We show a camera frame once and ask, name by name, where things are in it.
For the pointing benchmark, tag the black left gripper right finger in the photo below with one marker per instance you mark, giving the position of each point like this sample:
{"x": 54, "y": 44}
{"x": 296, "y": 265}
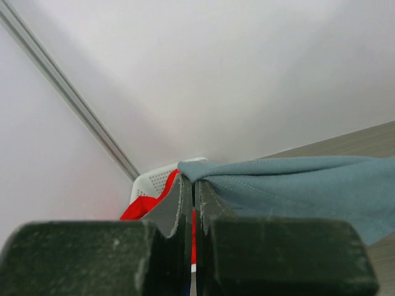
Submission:
{"x": 239, "y": 255}

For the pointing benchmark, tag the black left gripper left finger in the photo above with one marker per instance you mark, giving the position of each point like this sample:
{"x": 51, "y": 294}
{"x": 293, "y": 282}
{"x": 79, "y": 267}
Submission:
{"x": 150, "y": 256}

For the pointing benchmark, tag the grey-blue t shirt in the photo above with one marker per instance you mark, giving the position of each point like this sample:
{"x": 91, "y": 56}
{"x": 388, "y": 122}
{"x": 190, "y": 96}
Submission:
{"x": 359, "y": 190}

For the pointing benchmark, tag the red t shirt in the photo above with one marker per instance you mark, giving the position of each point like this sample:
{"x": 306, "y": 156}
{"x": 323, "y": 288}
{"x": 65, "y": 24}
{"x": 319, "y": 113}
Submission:
{"x": 144, "y": 204}

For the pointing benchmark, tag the white perforated plastic basket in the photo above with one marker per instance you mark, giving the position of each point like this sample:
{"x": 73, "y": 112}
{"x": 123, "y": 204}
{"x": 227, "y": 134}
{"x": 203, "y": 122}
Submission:
{"x": 152, "y": 184}

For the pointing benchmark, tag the left aluminium corner post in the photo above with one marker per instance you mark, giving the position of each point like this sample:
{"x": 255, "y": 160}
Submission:
{"x": 45, "y": 63}

